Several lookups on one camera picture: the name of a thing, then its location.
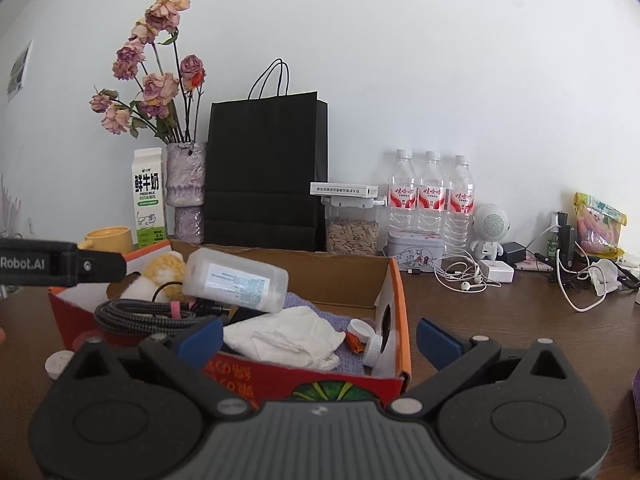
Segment yellow white plush toy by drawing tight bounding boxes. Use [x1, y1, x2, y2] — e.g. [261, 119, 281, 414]
[120, 252, 186, 304]

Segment white wired earphones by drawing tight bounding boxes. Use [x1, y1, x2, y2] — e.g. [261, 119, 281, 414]
[432, 252, 502, 295]

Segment purple linen drawstring bag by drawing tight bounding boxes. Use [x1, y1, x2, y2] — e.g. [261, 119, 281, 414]
[278, 290, 381, 377]

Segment wall notice paper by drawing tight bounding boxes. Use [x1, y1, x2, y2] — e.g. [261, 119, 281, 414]
[6, 40, 34, 102]

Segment decorated metal tin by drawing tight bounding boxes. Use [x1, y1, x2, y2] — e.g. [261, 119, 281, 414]
[384, 231, 445, 273]

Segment black paper shopping bag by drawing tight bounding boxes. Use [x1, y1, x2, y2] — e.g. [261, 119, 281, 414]
[203, 58, 328, 252]

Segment dried pink rose bouquet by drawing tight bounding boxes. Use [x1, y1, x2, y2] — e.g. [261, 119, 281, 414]
[89, 0, 206, 145]

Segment black upright device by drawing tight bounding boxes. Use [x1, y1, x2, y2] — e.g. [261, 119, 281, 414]
[555, 211, 577, 286]

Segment flat white box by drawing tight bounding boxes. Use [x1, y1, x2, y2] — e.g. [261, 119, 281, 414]
[309, 182, 378, 198]

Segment white green milk carton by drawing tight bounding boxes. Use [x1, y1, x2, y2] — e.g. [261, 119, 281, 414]
[131, 148, 167, 248]

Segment white robot speaker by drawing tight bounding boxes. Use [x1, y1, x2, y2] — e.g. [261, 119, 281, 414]
[470, 204, 510, 261]

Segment purple glitter vase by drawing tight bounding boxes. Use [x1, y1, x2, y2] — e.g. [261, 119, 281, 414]
[166, 142, 207, 244]

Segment purple tissue pack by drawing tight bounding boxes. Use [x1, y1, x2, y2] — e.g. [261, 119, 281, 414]
[631, 369, 640, 414]

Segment right water bottle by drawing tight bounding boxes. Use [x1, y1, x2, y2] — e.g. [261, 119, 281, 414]
[444, 155, 475, 255]

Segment white tissue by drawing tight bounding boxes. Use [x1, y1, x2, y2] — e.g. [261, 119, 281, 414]
[224, 306, 345, 372]

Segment white charging cable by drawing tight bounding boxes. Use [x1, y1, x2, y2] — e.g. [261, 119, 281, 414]
[527, 219, 616, 314]

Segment yellow snack bag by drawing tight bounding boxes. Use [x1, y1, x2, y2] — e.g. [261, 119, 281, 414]
[574, 192, 627, 259]

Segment black zip pouch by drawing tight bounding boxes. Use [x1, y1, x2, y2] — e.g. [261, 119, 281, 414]
[221, 306, 265, 325]

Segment water bottle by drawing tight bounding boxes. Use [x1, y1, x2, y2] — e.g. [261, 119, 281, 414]
[418, 151, 447, 236]
[387, 148, 418, 231]
[444, 155, 475, 255]

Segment left water bottle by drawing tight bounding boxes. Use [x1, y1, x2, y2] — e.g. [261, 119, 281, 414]
[387, 148, 418, 231]

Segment black power adapter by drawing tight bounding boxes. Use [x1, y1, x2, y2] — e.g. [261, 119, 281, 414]
[498, 242, 527, 266]

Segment braided black cable coil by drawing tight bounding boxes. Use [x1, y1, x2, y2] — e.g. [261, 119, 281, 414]
[93, 298, 231, 339]

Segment yellow ceramic mug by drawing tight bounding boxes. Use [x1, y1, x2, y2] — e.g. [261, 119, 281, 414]
[78, 226, 134, 255]

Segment white face mask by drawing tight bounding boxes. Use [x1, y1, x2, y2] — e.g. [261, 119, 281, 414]
[588, 259, 620, 297]

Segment orange candy wrapper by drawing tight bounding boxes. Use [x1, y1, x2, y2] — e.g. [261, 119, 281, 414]
[345, 332, 366, 356]

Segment translucent plastic bottle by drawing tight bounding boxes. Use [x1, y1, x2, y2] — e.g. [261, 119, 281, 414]
[182, 248, 288, 313]

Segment red cardboard box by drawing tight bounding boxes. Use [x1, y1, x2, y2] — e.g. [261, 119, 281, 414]
[49, 242, 411, 406]

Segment white scalloped lid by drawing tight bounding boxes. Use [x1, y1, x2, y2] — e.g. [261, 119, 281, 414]
[44, 350, 75, 380]

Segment white bottle cap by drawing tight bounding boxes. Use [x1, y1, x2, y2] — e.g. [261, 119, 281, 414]
[347, 318, 375, 344]

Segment white charger block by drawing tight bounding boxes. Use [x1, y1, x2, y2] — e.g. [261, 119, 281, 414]
[478, 260, 514, 284]

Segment clear jar of seeds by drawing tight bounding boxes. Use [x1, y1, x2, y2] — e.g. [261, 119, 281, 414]
[322, 196, 386, 256]

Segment middle water bottle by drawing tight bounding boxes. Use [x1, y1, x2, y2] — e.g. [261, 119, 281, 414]
[418, 151, 447, 236]

